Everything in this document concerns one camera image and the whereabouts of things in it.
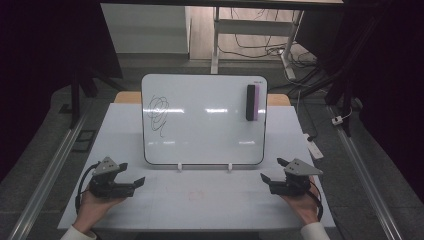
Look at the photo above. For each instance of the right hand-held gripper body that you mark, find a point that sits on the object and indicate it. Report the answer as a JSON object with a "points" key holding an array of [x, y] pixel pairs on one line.
{"points": [[295, 185]]}

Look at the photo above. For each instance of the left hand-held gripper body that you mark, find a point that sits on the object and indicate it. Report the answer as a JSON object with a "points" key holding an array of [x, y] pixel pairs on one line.
{"points": [[106, 188]]}

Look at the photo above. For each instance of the white power strip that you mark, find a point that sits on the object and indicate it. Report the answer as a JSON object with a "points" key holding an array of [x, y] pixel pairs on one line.
{"points": [[314, 147]]}

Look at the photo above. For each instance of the person's left hand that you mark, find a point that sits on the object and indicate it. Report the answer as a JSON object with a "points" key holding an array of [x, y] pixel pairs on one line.
{"points": [[91, 210]]}

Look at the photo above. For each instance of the white cabinet panel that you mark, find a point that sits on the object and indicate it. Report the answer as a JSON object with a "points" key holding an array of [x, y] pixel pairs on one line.
{"points": [[146, 28]]}

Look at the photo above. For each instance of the white whiteboard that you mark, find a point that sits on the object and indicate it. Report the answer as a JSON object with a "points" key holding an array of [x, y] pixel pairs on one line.
{"points": [[203, 133]]}

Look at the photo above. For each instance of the aluminium floor rail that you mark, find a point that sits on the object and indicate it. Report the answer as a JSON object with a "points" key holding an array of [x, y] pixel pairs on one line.
{"points": [[50, 176], [363, 180]]}

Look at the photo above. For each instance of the white whiteboard stand clip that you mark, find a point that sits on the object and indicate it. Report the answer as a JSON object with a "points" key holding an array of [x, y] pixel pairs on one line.
{"points": [[179, 167], [230, 167]]}

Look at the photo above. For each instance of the small white plug adapter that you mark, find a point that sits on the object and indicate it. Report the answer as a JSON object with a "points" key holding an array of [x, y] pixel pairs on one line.
{"points": [[337, 120]]}

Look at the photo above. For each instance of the black tripod stand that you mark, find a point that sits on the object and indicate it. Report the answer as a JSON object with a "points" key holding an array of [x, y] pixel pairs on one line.
{"points": [[76, 100], [343, 96]]}

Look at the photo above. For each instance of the white desk frame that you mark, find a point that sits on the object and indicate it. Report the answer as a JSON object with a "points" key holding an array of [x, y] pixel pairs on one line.
{"points": [[253, 27]]}

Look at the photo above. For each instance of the purple black whiteboard eraser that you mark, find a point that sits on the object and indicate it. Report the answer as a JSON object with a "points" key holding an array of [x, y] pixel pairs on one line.
{"points": [[252, 102]]}

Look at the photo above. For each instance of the person's right hand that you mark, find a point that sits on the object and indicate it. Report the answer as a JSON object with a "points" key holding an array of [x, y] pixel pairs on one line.
{"points": [[306, 206]]}

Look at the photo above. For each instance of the black floor plate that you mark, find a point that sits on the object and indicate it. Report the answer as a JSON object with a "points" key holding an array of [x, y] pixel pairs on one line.
{"points": [[84, 140]]}

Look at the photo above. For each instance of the dark curtain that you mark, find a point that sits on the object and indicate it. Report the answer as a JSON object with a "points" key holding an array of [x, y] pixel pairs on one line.
{"points": [[43, 66], [390, 83]]}

